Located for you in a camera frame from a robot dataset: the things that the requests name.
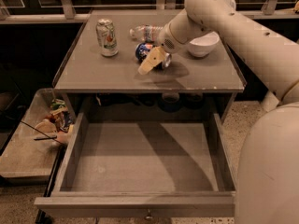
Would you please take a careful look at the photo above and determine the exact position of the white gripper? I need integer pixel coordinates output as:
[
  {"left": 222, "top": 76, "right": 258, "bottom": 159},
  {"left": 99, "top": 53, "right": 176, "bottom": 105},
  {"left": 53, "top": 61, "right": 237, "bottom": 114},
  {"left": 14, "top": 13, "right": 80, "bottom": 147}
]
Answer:
[{"left": 138, "top": 23, "right": 187, "bottom": 75}]

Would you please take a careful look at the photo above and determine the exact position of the blue pepsi can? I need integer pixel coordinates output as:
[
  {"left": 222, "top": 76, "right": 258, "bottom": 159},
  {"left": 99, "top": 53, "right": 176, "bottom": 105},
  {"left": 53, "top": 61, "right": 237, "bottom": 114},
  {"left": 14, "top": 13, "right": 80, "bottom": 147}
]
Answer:
[{"left": 135, "top": 42, "right": 172, "bottom": 70}]

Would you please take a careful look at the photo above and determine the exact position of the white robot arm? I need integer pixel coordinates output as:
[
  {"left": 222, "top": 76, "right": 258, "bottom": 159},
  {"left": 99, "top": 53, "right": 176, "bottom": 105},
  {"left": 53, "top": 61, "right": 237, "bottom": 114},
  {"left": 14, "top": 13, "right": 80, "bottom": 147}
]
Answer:
[{"left": 138, "top": 0, "right": 299, "bottom": 224}]

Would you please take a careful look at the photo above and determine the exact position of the green white soda can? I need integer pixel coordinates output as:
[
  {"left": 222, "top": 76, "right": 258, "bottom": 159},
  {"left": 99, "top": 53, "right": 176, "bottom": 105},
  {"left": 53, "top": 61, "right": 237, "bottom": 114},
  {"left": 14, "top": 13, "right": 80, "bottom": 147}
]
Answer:
[{"left": 95, "top": 18, "right": 118, "bottom": 57}]

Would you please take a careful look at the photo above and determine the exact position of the grey cabinet with top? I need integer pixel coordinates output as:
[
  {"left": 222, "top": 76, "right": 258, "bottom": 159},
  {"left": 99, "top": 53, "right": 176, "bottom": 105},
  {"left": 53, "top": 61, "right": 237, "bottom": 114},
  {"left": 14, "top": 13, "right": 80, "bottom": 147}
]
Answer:
[{"left": 51, "top": 9, "right": 248, "bottom": 126}]

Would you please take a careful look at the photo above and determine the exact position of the open grey top drawer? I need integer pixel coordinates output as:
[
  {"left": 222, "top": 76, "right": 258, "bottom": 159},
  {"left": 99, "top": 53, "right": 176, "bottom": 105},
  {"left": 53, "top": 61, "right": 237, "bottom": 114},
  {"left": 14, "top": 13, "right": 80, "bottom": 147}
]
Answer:
[{"left": 35, "top": 114, "right": 235, "bottom": 218}]

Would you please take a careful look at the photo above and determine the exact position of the metal drawer knob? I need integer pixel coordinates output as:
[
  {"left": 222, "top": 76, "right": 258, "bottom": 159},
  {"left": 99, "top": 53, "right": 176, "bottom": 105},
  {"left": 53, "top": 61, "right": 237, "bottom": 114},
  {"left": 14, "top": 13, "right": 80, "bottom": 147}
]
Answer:
[{"left": 145, "top": 209, "right": 153, "bottom": 220}]

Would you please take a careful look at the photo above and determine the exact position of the clear plastic water bottle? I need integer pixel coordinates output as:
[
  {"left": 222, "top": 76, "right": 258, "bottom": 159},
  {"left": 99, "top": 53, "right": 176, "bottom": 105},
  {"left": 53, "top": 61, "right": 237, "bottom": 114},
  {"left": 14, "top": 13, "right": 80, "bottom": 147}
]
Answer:
[{"left": 129, "top": 25, "right": 163, "bottom": 43}]

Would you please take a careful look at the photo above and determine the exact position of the white ceramic bowl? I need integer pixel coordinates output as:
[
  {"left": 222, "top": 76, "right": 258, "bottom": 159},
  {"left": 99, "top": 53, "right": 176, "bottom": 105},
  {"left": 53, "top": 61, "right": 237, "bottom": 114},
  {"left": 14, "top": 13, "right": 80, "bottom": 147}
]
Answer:
[{"left": 187, "top": 32, "right": 220, "bottom": 58}]

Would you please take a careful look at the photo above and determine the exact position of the snack bags pile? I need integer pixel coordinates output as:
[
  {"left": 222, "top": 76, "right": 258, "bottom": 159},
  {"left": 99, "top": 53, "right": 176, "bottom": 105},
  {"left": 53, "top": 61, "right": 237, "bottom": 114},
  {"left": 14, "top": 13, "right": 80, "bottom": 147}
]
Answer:
[{"left": 42, "top": 98, "right": 74, "bottom": 145}]

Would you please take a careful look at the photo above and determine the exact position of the white diagonal pole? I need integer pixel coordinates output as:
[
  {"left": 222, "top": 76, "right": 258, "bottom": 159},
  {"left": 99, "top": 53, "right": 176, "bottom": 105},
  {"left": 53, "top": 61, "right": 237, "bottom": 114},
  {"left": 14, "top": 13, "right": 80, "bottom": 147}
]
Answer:
[{"left": 261, "top": 91, "right": 279, "bottom": 112}]

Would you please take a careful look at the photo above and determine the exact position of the black stick in bin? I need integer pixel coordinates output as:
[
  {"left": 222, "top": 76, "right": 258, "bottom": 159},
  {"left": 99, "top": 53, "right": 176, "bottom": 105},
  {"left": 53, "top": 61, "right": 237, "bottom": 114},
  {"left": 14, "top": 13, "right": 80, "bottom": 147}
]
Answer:
[{"left": 22, "top": 120, "right": 62, "bottom": 144}]

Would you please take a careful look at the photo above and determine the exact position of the grey plastic bin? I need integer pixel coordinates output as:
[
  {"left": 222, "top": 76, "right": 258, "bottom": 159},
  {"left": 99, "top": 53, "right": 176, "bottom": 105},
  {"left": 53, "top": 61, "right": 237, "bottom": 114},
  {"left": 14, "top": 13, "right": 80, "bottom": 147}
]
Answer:
[{"left": 0, "top": 88, "right": 68, "bottom": 185}]

